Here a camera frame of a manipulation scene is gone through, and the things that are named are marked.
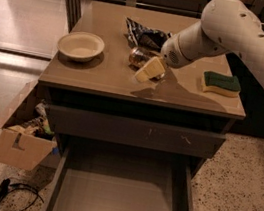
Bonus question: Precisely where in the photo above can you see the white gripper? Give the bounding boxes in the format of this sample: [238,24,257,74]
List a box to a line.
[134,34,189,83]

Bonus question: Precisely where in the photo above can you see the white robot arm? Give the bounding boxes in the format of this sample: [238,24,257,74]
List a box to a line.
[162,0,264,211]

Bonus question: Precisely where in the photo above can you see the grey drawer cabinet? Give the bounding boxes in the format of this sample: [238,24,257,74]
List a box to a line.
[15,0,261,211]

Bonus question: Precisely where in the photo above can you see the closed top drawer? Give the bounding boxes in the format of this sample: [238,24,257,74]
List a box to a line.
[46,105,226,159]

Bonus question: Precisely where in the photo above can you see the open middle drawer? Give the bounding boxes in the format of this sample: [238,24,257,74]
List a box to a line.
[42,146,193,211]

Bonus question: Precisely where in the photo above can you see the dark crumpled chip bag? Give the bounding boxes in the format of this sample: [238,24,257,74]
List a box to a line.
[125,18,171,52]

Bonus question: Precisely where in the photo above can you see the green yellow sponge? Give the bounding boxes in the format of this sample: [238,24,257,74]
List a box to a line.
[201,71,241,98]

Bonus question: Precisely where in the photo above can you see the white paper bowl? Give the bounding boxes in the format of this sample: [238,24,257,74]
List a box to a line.
[57,31,105,62]

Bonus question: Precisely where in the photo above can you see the cardboard box with trash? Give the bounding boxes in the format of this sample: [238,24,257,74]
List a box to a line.
[0,80,60,171]

